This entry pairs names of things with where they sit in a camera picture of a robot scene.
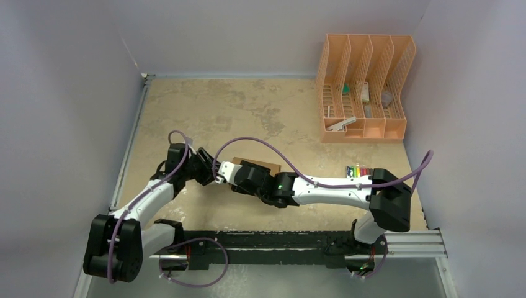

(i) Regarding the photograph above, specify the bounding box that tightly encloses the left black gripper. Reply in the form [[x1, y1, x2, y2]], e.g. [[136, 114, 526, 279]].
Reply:
[[182, 148, 222, 186]]

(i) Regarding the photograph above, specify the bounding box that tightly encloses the brown cardboard box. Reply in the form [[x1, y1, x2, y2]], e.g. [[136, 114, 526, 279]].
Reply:
[[232, 157, 281, 176]]

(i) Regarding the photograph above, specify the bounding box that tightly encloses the pack of coloured markers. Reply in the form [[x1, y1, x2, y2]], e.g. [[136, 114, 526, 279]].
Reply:
[[346, 165, 373, 178]]

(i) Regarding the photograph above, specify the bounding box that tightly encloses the orange plastic file organizer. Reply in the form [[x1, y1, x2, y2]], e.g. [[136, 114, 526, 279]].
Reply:
[[315, 34, 417, 143]]

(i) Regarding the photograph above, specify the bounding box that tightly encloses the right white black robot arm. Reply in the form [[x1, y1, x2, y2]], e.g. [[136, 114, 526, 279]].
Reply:
[[218, 161, 412, 253]]

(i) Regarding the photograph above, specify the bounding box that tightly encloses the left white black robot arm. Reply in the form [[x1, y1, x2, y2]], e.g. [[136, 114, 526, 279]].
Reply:
[[82, 143, 220, 283]]

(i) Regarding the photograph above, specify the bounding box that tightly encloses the small carton box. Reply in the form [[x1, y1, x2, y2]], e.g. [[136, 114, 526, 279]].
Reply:
[[360, 81, 370, 104]]

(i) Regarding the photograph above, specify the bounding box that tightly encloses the white tool in organizer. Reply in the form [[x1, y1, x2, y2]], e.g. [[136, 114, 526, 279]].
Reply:
[[325, 106, 357, 132]]

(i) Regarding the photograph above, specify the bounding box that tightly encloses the green object in organizer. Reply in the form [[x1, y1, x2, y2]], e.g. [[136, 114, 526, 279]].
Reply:
[[342, 84, 350, 94]]

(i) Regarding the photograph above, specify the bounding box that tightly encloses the small clear tube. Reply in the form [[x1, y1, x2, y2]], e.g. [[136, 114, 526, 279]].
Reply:
[[363, 105, 373, 118]]

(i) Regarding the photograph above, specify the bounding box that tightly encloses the grey round container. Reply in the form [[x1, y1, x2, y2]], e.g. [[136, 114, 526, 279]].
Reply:
[[380, 90, 394, 109]]

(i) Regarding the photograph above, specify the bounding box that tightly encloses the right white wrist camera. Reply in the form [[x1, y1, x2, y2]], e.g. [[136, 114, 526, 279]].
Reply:
[[215, 161, 242, 185]]

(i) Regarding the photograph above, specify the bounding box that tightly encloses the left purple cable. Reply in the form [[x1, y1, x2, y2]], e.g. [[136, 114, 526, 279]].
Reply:
[[107, 130, 230, 289]]

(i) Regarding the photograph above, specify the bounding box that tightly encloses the purple cable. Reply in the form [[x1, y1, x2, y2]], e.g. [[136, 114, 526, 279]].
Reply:
[[212, 137, 435, 281], [107, 130, 230, 289]]

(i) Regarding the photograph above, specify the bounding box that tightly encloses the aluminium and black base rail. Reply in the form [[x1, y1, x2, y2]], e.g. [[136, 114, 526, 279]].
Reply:
[[74, 74, 459, 298]]

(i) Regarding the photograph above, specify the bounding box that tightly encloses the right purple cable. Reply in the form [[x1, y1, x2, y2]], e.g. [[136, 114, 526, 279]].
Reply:
[[212, 137, 435, 281]]

